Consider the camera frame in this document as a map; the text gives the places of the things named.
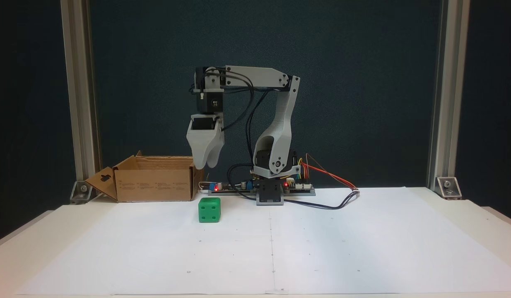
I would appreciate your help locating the metal corner bracket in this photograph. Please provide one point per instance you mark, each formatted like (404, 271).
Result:
(81, 191)
(449, 187)

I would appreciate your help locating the green die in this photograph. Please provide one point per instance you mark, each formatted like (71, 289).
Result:
(209, 210)

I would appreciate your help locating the blue circuit board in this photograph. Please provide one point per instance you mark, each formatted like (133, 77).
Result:
(222, 188)

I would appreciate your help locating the aluminium frame post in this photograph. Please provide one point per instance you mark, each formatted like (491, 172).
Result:
(448, 82)
(79, 82)

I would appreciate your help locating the open cardboard box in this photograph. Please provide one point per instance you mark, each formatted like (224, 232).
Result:
(152, 182)

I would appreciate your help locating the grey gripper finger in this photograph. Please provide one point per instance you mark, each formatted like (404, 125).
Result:
(201, 151)
(216, 153)

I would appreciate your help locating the grey printed robot arm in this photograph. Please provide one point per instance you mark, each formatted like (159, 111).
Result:
(280, 124)

